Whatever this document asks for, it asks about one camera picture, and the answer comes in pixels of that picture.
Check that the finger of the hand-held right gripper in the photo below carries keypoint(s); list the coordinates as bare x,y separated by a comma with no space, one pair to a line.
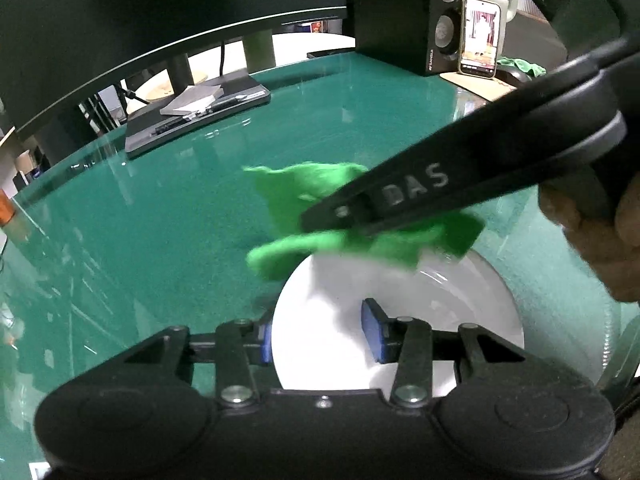
335,212

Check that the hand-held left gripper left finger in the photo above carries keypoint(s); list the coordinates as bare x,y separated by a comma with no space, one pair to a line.
265,345

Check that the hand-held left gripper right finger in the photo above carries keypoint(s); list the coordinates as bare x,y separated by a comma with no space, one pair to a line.
371,330

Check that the bright green cleaning cloth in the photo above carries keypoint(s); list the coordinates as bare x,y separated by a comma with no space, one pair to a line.
300,185

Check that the white plate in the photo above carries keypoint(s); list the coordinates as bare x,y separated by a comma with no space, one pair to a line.
325,310

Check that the person's right hand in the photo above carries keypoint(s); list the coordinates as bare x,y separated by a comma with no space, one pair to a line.
615,255

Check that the tan mouse pad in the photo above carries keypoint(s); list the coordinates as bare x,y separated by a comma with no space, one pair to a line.
480,87

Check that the black computer mouse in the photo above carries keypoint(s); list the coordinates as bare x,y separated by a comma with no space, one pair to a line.
515,76

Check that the dark green cloth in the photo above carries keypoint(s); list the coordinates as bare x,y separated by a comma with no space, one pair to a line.
525,66

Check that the smartphone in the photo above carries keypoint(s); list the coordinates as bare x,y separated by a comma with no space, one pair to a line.
480,35

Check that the black pen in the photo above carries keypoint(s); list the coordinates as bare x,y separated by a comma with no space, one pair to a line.
225,102

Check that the grey notepad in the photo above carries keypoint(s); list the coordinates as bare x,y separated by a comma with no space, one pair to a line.
192,97

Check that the black speaker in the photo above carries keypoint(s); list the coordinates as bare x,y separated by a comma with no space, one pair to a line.
385,10

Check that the dark grey monitor base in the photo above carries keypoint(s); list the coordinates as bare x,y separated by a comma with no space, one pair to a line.
150,137

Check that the black curved monitor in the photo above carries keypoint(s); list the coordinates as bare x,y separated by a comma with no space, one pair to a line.
125,10

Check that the orange jar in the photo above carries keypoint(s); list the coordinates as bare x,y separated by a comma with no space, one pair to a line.
6,207

